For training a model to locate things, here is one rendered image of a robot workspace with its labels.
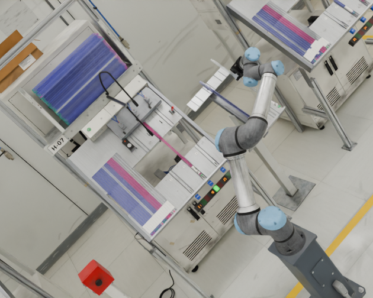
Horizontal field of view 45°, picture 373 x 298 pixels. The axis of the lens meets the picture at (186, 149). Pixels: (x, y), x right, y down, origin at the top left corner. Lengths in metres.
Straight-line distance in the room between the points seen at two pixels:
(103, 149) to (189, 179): 0.55
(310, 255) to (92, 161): 1.36
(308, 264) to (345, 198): 0.88
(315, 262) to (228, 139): 0.74
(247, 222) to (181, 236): 0.99
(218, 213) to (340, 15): 1.54
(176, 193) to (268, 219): 0.73
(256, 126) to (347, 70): 1.69
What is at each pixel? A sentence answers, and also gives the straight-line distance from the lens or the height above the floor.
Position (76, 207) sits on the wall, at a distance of 4.57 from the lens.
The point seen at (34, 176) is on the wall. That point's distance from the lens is 4.37.
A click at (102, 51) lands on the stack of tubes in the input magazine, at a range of 2.72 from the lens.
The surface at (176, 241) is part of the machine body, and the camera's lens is 3.09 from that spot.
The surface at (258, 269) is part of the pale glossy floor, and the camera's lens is 3.03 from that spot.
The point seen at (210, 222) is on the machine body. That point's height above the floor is 0.23.
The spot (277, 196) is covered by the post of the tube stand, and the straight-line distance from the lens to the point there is 3.32.
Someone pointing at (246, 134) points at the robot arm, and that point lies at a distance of 2.04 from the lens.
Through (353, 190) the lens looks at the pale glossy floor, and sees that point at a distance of 3.09.
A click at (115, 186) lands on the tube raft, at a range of 2.68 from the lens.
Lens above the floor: 2.22
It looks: 30 degrees down
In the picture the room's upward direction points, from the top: 41 degrees counter-clockwise
